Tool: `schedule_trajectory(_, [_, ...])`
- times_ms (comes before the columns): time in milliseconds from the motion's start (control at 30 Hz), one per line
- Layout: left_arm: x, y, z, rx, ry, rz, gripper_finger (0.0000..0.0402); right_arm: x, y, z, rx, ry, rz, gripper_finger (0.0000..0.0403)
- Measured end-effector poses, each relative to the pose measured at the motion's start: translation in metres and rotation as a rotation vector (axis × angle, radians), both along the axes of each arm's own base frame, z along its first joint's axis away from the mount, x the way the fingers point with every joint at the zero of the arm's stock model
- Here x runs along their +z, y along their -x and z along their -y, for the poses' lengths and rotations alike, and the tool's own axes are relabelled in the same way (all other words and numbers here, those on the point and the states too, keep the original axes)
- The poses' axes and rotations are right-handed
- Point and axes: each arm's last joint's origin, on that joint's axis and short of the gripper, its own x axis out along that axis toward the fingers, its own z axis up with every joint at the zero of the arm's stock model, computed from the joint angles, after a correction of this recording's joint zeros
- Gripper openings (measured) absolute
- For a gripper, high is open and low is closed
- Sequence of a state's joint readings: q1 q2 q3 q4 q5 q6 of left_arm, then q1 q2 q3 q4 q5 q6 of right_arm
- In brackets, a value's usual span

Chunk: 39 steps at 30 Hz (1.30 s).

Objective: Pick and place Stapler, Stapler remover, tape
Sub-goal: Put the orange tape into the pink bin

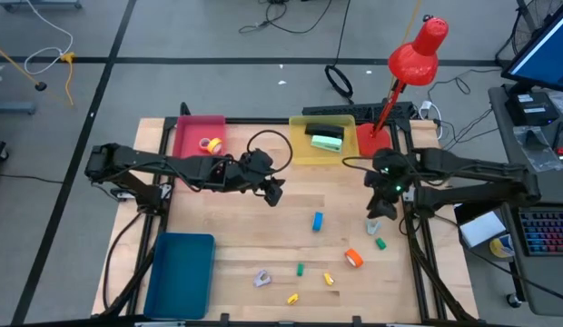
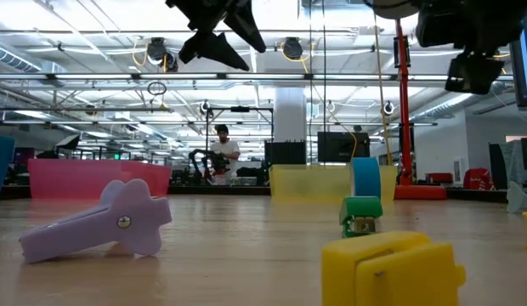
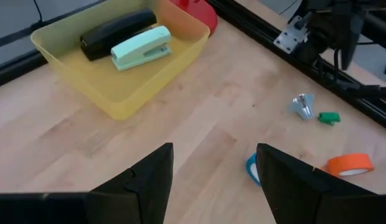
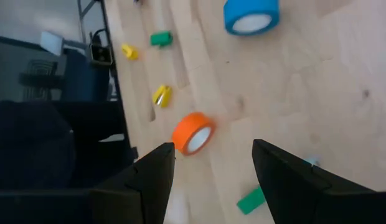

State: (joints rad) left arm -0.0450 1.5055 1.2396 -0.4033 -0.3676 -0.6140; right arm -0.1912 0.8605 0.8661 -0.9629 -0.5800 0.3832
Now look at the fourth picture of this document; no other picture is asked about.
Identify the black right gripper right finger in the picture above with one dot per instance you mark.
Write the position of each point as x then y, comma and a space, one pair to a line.
289, 186

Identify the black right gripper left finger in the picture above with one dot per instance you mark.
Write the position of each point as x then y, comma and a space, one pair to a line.
152, 180

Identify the green mini stapler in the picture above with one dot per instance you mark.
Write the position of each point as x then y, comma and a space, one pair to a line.
250, 201
161, 38

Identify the orange tape roll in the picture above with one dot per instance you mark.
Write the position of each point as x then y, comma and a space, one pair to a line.
183, 130

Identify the yellow mini stapler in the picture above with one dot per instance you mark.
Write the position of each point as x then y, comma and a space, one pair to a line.
130, 51
163, 96

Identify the blue tape roll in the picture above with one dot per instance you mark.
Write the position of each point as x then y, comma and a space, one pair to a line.
242, 9

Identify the small black camera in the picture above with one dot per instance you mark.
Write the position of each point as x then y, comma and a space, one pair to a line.
101, 53

